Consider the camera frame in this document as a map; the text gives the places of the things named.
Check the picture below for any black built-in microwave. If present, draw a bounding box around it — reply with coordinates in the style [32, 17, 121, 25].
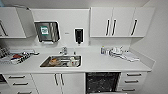
[0, 73, 7, 85]

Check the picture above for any white blue soap bottle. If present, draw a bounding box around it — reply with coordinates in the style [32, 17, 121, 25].
[100, 45, 106, 56]

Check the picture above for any white folded cloth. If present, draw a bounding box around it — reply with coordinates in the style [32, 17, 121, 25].
[121, 52, 142, 63]

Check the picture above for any stainless steel sink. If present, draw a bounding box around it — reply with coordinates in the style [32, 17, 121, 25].
[39, 54, 83, 69]

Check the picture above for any small white bottle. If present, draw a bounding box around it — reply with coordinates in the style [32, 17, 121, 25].
[104, 47, 110, 56]

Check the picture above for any white bowl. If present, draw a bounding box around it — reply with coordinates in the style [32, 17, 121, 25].
[112, 46, 123, 55]

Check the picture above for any white mug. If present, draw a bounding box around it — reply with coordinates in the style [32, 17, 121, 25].
[68, 57, 78, 67]

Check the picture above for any steel paper towel dispenser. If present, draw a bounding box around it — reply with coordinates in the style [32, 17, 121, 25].
[33, 20, 61, 44]

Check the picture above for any stack of white plates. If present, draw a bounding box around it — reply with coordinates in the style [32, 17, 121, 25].
[109, 49, 125, 58]

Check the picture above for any white sink base cabinet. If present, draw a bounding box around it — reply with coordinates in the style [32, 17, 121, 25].
[31, 72, 87, 94]

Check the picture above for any chrome sink faucet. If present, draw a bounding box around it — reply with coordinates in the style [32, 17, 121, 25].
[59, 46, 69, 56]

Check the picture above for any black soap dispenser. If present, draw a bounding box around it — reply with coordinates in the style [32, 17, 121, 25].
[74, 27, 85, 45]

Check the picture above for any red white packet pile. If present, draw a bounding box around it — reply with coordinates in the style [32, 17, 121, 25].
[9, 49, 40, 66]

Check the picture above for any stainless steel dishwasher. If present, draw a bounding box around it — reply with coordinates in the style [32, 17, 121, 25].
[85, 71, 122, 94]

